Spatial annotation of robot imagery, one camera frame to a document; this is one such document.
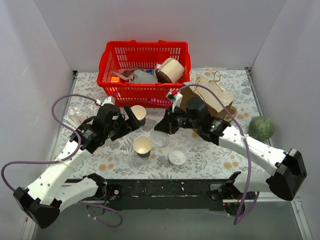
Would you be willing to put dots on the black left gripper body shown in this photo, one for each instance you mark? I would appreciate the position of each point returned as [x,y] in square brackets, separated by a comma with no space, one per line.
[122,125]

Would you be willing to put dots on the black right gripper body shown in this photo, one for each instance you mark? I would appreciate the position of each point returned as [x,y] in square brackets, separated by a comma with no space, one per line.
[172,120]

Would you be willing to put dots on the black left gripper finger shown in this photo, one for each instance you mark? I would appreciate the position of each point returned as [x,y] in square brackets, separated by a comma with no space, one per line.
[123,130]
[131,122]

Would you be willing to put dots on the black paper coffee cup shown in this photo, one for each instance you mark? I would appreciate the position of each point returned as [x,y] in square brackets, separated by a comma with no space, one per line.
[142,145]

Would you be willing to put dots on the brown paper bag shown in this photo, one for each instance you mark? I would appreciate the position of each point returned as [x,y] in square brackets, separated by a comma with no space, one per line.
[214,107]

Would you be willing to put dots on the white plastic cup lid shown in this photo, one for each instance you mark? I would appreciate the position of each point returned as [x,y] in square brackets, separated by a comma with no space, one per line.
[177,157]

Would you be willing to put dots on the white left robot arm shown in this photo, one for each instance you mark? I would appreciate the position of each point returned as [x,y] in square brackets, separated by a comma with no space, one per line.
[57,175]

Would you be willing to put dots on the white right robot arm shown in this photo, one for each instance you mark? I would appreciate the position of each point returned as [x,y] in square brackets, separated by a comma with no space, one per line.
[284,172]

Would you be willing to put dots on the pink cup of straws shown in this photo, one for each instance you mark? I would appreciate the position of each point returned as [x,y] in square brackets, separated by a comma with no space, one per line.
[76,116]

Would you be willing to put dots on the orange snack box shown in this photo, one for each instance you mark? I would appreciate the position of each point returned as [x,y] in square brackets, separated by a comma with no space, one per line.
[115,79]

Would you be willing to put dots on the brown cardboard cup carrier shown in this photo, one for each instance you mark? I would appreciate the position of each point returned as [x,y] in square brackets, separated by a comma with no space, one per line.
[233,110]

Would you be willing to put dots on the grey crumpled pouch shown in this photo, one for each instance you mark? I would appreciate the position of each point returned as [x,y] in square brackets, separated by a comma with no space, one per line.
[141,77]

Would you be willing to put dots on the clear plastic snack packet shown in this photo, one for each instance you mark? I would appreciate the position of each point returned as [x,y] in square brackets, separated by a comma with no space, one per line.
[124,75]

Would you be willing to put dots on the red plastic shopping basket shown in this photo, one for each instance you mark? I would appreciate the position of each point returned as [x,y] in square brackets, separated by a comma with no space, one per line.
[146,56]

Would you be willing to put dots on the green melon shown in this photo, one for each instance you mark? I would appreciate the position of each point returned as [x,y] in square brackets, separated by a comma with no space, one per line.
[261,128]

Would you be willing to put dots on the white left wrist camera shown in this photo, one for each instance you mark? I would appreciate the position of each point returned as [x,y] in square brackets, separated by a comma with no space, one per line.
[109,100]

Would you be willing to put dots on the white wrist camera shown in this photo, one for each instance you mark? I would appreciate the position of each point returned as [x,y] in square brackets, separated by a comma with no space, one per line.
[109,100]
[175,98]

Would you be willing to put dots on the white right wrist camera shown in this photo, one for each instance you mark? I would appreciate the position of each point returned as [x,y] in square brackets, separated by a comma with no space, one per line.
[175,98]

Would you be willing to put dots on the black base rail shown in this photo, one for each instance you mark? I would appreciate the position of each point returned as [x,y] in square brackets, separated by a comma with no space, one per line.
[132,194]

